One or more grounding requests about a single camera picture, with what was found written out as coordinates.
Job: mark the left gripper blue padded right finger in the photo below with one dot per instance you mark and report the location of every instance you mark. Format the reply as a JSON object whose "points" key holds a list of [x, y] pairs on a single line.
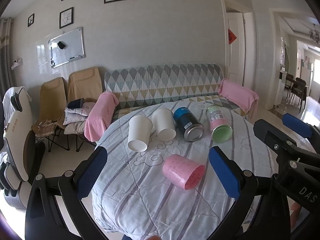
{"points": [[227, 171]]}

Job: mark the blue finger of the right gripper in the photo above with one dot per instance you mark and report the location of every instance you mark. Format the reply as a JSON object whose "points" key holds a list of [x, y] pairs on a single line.
{"points": [[297, 125]]}

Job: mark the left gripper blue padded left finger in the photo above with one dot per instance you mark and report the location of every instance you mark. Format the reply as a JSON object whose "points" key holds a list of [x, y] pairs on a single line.
{"points": [[88, 172]]}

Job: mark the green pink lined glass jar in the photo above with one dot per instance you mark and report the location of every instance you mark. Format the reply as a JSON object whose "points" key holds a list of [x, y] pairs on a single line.
{"points": [[219, 128]]}

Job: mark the pink paper-lined cup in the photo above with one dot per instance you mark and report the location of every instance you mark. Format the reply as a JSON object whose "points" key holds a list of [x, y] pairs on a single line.
{"points": [[183, 172]]}

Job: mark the white paper cup left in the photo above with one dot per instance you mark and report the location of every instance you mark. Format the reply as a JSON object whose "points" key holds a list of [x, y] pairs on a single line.
{"points": [[139, 133]]}

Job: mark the white paper cup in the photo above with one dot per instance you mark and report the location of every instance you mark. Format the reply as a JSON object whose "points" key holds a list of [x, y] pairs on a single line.
{"points": [[163, 123], [139, 133]]}

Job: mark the white paper cup right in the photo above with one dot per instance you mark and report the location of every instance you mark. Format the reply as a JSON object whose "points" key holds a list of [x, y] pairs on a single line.
{"points": [[163, 123]]}

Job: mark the dark dining chairs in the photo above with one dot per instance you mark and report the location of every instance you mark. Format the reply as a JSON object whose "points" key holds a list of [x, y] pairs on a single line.
{"points": [[296, 88]]}

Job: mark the pink towel right armrest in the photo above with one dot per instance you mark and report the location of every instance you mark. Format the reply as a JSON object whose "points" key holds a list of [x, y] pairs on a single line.
{"points": [[245, 98]]}

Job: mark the pink towel armrest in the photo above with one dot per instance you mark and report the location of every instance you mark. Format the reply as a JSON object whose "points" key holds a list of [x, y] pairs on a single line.
{"points": [[245, 98], [100, 117]]}

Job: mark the striped white tablecloth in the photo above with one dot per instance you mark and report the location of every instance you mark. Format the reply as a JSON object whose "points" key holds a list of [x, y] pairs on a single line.
{"points": [[170, 190]]}

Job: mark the blue black CoolTowel can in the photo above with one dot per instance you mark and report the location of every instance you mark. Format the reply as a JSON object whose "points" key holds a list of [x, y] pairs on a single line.
{"points": [[187, 123]]}

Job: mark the folded pillows on chair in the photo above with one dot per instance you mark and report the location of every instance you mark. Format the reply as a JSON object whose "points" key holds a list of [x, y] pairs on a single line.
{"points": [[76, 114]]}

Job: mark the pink towel left armrest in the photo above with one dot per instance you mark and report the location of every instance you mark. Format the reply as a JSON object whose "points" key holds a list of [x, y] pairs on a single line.
{"points": [[100, 117]]}

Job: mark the tan folding chair left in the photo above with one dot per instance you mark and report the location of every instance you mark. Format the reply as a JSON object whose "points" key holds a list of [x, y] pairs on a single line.
{"points": [[53, 102]]}

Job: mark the tan folding chair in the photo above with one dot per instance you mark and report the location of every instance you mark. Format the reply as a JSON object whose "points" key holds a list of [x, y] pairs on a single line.
{"points": [[84, 84], [53, 102]]}

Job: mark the tan folding chair right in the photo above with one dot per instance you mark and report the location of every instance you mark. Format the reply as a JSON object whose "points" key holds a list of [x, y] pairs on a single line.
{"points": [[84, 84]]}

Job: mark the diamond pattern sofa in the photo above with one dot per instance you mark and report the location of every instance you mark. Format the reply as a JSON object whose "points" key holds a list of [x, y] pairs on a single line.
{"points": [[139, 87]]}

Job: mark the white door red sign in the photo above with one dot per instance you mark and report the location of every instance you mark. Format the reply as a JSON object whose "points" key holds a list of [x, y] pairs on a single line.
{"points": [[235, 46]]}

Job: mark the whiteboard on wall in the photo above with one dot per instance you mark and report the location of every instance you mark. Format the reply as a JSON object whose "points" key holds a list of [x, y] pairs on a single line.
{"points": [[66, 48]]}

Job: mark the black picture frame middle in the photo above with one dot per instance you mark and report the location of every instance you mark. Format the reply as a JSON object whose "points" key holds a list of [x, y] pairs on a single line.
{"points": [[66, 17]]}

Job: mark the small black picture frame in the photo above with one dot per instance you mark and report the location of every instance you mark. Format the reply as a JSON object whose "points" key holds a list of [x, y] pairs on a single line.
{"points": [[31, 20]]}

